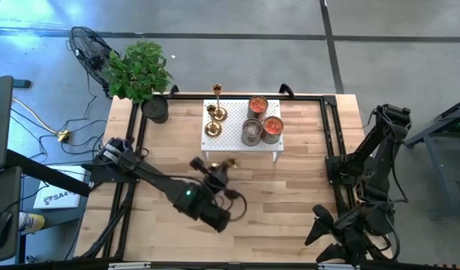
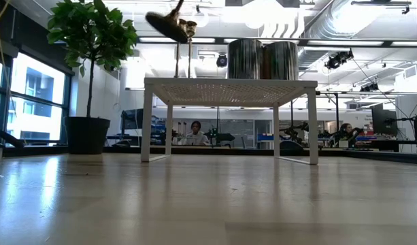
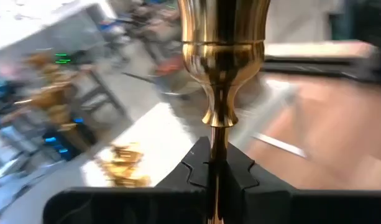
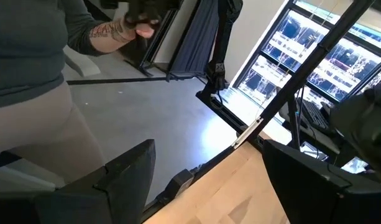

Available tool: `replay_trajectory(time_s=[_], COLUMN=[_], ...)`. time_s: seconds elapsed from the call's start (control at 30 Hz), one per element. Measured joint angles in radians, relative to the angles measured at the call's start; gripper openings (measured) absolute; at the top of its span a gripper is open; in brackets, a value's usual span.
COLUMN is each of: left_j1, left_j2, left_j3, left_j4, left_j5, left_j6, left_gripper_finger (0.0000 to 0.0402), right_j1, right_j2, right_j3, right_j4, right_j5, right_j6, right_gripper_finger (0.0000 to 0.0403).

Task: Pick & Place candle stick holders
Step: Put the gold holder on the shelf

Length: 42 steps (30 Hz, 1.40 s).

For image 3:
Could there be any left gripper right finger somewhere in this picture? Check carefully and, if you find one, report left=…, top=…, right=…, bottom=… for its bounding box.
left=223, top=141, right=381, bottom=224

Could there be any gold brass candlestick holder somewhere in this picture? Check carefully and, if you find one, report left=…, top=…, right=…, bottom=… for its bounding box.
left=96, top=142, right=151, bottom=188
left=177, top=0, right=272, bottom=224
left=22, top=52, right=80, bottom=132

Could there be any black aluminium table frame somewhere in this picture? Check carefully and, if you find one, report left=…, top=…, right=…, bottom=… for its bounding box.
left=261, top=55, right=381, bottom=85

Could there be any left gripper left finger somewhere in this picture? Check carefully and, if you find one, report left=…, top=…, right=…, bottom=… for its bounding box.
left=42, top=136, right=213, bottom=224

